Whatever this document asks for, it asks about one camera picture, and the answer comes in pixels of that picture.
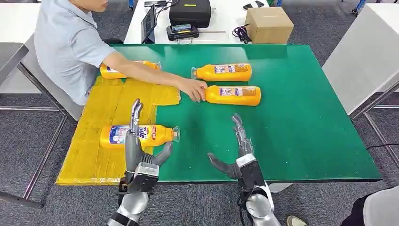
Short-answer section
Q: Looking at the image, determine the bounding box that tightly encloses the person's hand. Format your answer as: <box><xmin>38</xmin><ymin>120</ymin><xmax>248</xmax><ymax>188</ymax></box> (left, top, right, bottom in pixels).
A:
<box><xmin>179</xmin><ymin>77</ymin><xmax>208</xmax><ymax>103</ymax></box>

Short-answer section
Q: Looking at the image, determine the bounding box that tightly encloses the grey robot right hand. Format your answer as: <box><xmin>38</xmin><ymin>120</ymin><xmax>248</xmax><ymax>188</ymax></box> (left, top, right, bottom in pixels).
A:
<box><xmin>207</xmin><ymin>113</ymin><xmax>254</xmax><ymax>180</ymax></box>

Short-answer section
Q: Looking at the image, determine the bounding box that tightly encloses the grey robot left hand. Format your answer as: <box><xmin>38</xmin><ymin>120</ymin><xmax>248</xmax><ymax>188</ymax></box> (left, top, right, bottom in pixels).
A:
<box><xmin>124</xmin><ymin>99</ymin><xmax>174</xmax><ymax>173</ymax></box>

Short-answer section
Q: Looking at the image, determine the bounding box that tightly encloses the orange drink bottle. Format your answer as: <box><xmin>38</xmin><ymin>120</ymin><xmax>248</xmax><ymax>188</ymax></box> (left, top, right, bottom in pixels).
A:
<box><xmin>191</xmin><ymin>64</ymin><xmax>253</xmax><ymax>83</ymax></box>
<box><xmin>99</xmin><ymin>60</ymin><xmax>162</xmax><ymax>80</ymax></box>
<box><xmin>99</xmin><ymin>124</ymin><xmax>181</xmax><ymax>149</ymax></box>
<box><xmin>204</xmin><ymin>85</ymin><xmax>262</xmax><ymax>107</ymax></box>

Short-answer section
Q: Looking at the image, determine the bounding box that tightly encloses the yellow plastic sheet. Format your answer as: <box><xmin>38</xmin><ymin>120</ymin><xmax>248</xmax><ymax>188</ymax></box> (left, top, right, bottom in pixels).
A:
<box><xmin>56</xmin><ymin>76</ymin><xmax>182</xmax><ymax>187</ymax></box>

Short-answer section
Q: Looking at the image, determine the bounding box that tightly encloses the white table foot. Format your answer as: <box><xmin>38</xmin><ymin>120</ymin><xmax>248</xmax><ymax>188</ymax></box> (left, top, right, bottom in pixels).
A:
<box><xmin>268</xmin><ymin>183</ymin><xmax>293</xmax><ymax>194</ymax></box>

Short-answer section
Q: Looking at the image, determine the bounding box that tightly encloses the black handheld controller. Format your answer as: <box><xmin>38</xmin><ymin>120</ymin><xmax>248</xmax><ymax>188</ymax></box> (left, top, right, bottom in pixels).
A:
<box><xmin>166</xmin><ymin>24</ymin><xmax>200</xmax><ymax>41</ymax></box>

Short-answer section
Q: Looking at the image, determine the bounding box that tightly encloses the green table mat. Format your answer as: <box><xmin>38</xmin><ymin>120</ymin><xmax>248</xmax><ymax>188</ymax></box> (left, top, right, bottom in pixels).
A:
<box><xmin>111</xmin><ymin>43</ymin><xmax>383</xmax><ymax>184</ymax></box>

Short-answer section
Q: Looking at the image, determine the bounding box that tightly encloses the white desk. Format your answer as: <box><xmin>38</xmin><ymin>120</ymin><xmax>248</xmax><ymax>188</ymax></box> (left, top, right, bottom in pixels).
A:
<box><xmin>124</xmin><ymin>0</ymin><xmax>271</xmax><ymax>45</ymax></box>

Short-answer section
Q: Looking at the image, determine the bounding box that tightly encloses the black carrying case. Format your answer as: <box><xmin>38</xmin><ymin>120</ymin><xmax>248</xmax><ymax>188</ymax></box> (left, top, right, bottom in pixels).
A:
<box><xmin>168</xmin><ymin>0</ymin><xmax>212</xmax><ymax>29</ymax></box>

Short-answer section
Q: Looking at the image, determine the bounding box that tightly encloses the black tablet screen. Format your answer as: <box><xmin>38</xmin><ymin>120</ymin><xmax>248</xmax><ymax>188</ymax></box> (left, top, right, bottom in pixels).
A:
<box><xmin>141</xmin><ymin>4</ymin><xmax>158</xmax><ymax>44</ymax></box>

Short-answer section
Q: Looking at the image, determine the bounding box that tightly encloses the person's shoe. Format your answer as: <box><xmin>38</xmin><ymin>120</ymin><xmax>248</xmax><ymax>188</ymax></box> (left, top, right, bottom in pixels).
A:
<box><xmin>286</xmin><ymin>215</ymin><xmax>308</xmax><ymax>226</ymax></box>

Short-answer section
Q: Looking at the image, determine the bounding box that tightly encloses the brown cardboard box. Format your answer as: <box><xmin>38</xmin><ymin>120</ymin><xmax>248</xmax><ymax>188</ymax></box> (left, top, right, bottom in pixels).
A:
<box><xmin>244</xmin><ymin>7</ymin><xmax>295</xmax><ymax>45</ymax></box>

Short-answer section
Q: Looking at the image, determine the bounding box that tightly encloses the seated person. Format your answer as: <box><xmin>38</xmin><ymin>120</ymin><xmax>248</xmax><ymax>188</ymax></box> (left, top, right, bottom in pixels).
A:
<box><xmin>34</xmin><ymin>0</ymin><xmax>208</xmax><ymax>106</ymax></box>

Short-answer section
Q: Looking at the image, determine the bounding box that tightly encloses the person's leg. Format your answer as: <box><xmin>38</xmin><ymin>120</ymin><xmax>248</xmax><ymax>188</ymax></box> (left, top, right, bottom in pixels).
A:
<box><xmin>340</xmin><ymin>185</ymin><xmax>399</xmax><ymax>226</ymax></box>

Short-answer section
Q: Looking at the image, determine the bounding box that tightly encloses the grey table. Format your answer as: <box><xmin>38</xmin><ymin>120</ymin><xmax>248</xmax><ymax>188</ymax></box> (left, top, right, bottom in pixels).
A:
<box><xmin>0</xmin><ymin>42</ymin><xmax>29</xmax><ymax>85</ymax></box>

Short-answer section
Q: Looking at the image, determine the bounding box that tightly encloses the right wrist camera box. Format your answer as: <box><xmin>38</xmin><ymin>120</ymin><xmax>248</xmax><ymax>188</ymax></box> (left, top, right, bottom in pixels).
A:
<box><xmin>236</xmin><ymin>153</ymin><xmax>266</xmax><ymax>192</ymax></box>

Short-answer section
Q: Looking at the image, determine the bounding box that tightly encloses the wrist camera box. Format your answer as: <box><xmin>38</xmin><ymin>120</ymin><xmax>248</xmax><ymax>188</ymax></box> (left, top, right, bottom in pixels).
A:
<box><xmin>127</xmin><ymin>162</ymin><xmax>160</xmax><ymax>194</ymax></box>
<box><xmin>236</xmin><ymin>153</ymin><xmax>266</xmax><ymax>192</ymax></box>

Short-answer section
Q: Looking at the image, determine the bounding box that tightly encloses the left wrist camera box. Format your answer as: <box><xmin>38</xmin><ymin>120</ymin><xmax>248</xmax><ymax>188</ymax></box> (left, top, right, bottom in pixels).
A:
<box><xmin>127</xmin><ymin>162</ymin><xmax>160</xmax><ymax>194</ymax></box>

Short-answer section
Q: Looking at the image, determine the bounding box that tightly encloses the black cable bundle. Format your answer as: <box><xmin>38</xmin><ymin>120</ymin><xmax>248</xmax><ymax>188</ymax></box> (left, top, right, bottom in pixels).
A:
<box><xmin>231</xmin><ymin>24</ymin><xmax>253</xmax><ymax>44</ymax></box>

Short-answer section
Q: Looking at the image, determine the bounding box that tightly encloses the metal table frame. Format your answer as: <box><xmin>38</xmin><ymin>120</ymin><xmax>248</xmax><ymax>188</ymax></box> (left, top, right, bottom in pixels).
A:
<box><xmin>350</xmin><ymin>83</ymin><xmax>399</xmax><ymax>169</ymax></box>
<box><xmin>0</xmin><ymin>62</ymin><xmax>68</xmax><ymax>209</ymax></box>

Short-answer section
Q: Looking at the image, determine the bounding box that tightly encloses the black floor cable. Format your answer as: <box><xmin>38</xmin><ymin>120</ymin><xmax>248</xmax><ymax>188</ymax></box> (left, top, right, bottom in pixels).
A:
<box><xmin>365</xmin><ymin>143</ymin><xmax>399</xmax><ymax>150</ymax></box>

